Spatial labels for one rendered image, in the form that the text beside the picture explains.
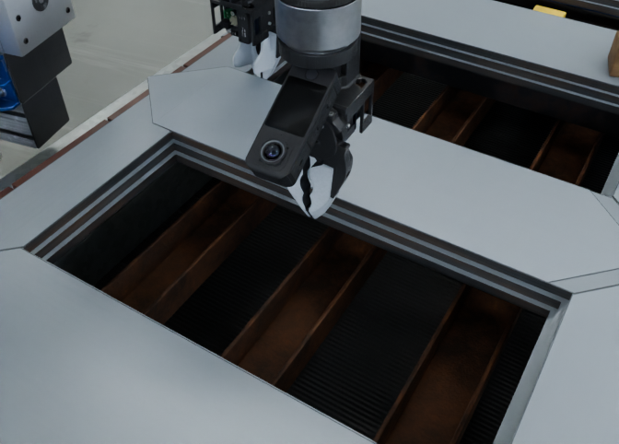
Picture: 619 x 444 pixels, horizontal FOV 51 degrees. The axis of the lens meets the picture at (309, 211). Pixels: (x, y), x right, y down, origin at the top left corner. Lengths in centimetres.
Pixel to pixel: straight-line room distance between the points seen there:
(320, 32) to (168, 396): 36
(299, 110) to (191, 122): 39
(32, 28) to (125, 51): 187
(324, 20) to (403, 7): 71
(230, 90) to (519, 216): 46
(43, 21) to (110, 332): 56
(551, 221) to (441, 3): 58
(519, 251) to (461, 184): 13
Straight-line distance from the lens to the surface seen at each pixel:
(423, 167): 88
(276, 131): 58
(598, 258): 82
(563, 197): 88
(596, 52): 121
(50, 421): 67
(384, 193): 83
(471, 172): 88
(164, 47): 293
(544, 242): 81
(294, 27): 57
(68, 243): 85
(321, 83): 60
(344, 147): 62
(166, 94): 102
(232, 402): 64
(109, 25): 317
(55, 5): 113
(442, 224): 80
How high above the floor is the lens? 140
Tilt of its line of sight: 43 degrees down
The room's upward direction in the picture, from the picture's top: straight up
